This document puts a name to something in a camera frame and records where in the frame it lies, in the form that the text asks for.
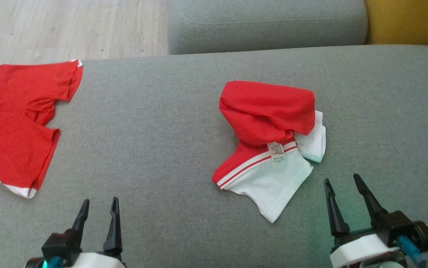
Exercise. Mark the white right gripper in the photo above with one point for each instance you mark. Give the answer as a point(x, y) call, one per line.
point(359, 251)

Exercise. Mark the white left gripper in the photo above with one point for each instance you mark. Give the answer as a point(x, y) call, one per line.
point(94, 261)

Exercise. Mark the red shorts white side stripes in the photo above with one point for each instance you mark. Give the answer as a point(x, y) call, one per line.
point(5, 130)

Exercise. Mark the red basketball jersey white trim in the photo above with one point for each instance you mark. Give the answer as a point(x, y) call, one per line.
point(266, 108)

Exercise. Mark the grey and yellow sofa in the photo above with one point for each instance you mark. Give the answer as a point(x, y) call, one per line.
point(161, 149)

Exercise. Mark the yellow sofa backrest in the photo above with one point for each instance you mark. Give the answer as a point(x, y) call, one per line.
point(411, 18)

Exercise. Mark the grey sofa back cushion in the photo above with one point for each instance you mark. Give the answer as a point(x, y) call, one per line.
point(266, 26)

